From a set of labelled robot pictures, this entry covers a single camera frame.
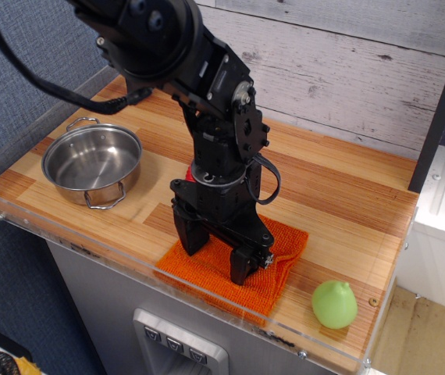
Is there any grey cabinet front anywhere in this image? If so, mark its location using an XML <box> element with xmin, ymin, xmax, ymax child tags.
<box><xmin>48</xmin><ymin>242</ymin><xmax>329</xmax><ymax>374</ymax></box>

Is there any yellow object bottom left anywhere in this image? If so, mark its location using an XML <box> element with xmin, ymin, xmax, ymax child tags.
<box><xmin>14</xmin><ymin>357</ymin><xmax>44</xmax><ymax>375</ymax></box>

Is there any stainless steel pot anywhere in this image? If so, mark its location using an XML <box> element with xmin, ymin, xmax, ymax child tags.
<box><xmin>41</xmin><ymin>117</ymin><xmax>143</xmax><ymax>210</ymax></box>

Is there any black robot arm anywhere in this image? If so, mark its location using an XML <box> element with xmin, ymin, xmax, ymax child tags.
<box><xmin>73</xmin><ymin>1</ymin><xmax>276</xmax><ymax>285</ymax></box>

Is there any dark grey right post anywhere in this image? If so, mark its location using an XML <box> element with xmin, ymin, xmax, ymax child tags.
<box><xmin>408</xmin><ymin>85</ymin><xmax>445</xmax><ymax>193</ymax></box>

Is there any red handled metal spoon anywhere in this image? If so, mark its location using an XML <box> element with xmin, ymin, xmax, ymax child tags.
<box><xmin>185</xmin><ymin>167</ymin><xmax>194</xmax><ymax>182</ymax></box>

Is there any green toy pear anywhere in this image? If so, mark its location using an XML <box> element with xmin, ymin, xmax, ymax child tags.
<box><xmin>311</xmin><ymin>280</ymin><xmax>358</xmax><ymax>329</ymax></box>

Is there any white side appliance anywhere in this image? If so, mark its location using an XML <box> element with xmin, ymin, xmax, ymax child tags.
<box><xmin>396</xmin><ymin>146</ymin><xmax>445</xmax><ymax>306</ymax></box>

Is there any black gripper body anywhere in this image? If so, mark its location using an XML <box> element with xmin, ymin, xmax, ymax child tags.
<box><xmin>170</xmin><ymin>171</ymin><xmax>275</xmax><ymax>269</ymax></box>

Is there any clear acrylic counter guard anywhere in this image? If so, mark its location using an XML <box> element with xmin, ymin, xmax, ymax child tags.
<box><xmin>0</xmin><ymin>66</ymin><xmax>423</xmax><ymax>372</ymax></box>

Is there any black braided cable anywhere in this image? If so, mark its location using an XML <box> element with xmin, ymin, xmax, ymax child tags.
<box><xmin>0</xmin><ymin>0</ymin><xmax>154</xmax><ymax>116</ymax></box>

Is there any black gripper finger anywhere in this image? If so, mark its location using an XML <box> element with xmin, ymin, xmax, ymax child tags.
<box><xmin>173</xmin><ymin>209</ymin><xmax>208</xmax><ymax>255</ymax></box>
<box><xmin>230</xmin><ymin>246</ymin><xmax>261</xmax><ymax>284</ymax></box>

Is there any silver button control panel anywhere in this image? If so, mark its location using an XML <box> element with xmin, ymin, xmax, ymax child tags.
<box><xmin>133</xmin><ymin>308</ymin><xmax>230</xmax><ymax>374</ymax></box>

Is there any orange towel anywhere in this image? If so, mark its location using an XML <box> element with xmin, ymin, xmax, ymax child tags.
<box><xmin>155</xmin><ymin>216</ymin><xmax>308</xmax><ymax>316</ymax></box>

